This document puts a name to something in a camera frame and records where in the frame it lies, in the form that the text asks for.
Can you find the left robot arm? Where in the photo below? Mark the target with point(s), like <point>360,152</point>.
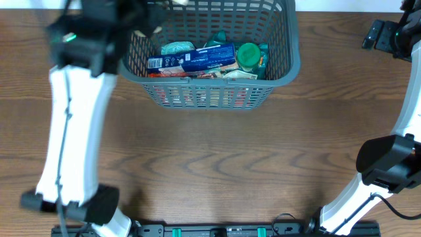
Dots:
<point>86,50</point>

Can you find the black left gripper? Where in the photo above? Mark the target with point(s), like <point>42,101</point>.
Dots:
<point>145,15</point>

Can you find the blue toothpaste box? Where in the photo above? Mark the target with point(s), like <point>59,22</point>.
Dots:
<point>191,61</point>

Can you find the green lid jar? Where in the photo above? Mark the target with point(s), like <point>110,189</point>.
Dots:
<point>248,56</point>

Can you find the light teal wrapper packet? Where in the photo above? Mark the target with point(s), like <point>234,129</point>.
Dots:
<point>177,47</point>

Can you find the grey plastic basket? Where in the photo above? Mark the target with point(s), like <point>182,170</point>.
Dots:
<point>273,22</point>

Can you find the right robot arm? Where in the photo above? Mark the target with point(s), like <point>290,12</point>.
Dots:
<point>387,165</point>

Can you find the spaghetti pasta packet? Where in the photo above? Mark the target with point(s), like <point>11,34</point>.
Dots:
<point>177,71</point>

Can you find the green snack bag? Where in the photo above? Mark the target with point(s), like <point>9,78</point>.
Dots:
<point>220,38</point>

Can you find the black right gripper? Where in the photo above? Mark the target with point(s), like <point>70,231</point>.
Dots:
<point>373,36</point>

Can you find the black aluminium rail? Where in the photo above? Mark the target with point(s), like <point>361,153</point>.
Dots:
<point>285,228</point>

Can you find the white paper pouch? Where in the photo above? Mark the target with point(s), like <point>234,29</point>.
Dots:
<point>154,14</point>

